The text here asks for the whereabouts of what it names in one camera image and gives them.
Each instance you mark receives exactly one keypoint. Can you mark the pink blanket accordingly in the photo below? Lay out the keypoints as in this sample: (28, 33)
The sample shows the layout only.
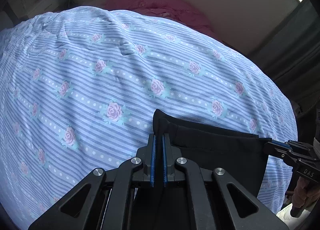
(176, 10)

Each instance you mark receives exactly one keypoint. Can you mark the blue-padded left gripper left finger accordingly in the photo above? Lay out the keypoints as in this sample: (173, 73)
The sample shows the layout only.
(151, 152)

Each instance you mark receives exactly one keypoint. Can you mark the white nightstand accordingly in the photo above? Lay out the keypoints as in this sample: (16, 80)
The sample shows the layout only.
(32, 8)

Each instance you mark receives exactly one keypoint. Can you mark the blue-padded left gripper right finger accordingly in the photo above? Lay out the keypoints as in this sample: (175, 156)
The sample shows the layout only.
(168, 161)

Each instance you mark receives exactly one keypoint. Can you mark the person's right hand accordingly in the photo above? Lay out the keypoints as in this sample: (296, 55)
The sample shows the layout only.
(304, 196)

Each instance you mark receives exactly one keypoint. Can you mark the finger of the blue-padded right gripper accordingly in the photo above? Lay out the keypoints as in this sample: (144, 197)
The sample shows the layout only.
(279, 150)
(280, 142)

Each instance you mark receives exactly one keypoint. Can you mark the black dress pants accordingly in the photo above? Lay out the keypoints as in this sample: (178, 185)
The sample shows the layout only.
(218, 174)

